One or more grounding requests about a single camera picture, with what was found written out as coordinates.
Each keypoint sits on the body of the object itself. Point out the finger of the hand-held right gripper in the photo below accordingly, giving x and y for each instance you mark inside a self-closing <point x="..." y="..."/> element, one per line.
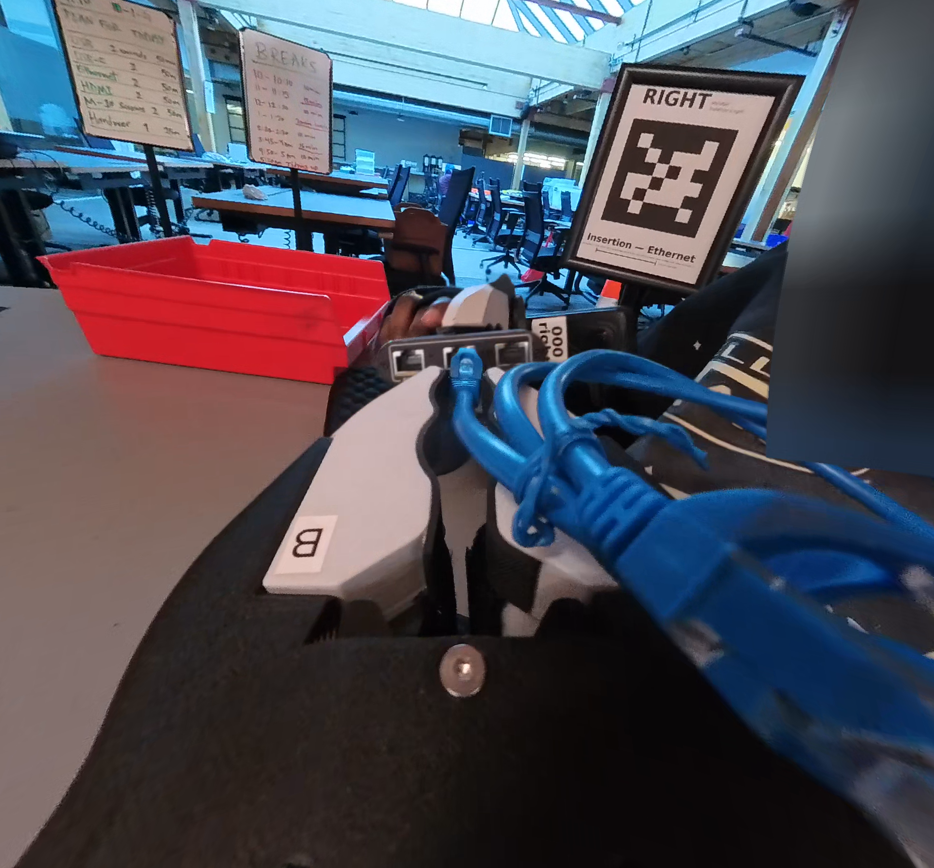
<point x="481" y="306"/>

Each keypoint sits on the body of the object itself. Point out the red plastic bin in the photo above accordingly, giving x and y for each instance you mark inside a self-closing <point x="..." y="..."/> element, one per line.
<point x="182" y="313"/>

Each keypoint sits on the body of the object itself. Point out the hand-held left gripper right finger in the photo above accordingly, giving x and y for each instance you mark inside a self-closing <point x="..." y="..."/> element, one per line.
<point x="565" y="572"/>

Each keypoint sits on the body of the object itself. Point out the long wooden office desk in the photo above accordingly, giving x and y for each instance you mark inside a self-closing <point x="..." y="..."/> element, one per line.
<point x="109" y="169"/>

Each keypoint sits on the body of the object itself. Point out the brown leather chair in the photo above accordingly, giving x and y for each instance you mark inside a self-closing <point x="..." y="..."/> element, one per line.
<point x="419" y="241"/>

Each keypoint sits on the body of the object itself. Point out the whiteboard with green underlines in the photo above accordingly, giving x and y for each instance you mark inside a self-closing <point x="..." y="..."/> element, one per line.
<point x="120" y="65"/>

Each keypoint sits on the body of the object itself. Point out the whiteboard with red underlines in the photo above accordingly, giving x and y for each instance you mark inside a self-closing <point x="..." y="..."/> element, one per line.
<point x="286" y="102"/>

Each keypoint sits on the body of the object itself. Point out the group of black office chairs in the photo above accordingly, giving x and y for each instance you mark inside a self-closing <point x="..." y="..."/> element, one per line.
<point x="533" y="226"/>

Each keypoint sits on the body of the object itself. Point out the orange traffic cone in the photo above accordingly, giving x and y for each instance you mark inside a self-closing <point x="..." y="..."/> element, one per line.
<point x="610" y="292"/>

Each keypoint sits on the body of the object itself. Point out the person's right hand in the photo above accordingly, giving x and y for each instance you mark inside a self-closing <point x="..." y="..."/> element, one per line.
<point x="419" y="315"/>

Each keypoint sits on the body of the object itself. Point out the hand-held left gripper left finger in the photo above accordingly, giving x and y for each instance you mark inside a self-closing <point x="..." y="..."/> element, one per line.
<point x="357" y="489"/>

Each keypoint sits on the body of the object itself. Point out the framed square marker sign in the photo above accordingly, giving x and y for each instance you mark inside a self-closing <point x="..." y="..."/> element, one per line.
<point x="678" y="175"/>

